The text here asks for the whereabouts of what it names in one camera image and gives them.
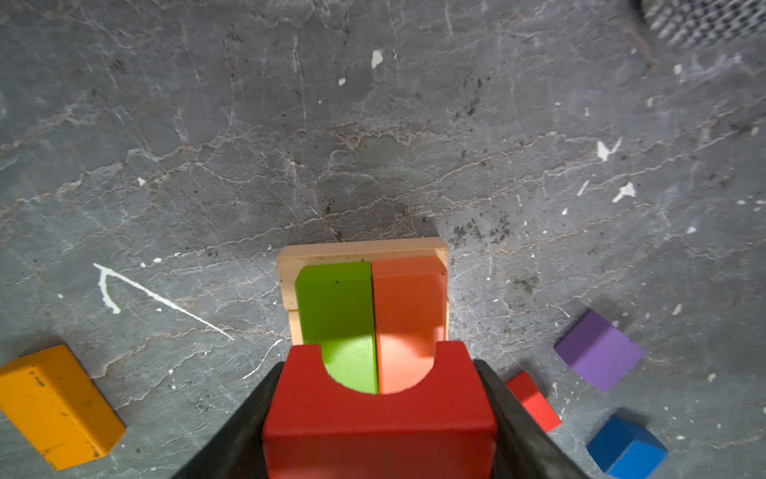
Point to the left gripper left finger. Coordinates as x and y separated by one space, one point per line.
236 451

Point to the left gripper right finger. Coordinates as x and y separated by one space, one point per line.
523 448

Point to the red long block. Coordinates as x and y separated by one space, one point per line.
443 427

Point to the green block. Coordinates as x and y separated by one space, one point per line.
335 305

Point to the orange-red long block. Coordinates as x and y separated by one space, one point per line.
410 311

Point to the natural wood block 58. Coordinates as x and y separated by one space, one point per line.
292 259

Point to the natural wood block 31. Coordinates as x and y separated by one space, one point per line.
295 327

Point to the red cube block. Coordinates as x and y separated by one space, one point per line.
533 401

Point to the blue cube block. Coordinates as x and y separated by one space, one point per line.
625 450

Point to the purple cube block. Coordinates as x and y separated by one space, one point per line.
599 352

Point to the orange yellow block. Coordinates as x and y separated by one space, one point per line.
51 400

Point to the purple glitter microphone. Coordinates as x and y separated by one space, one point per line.
692 23

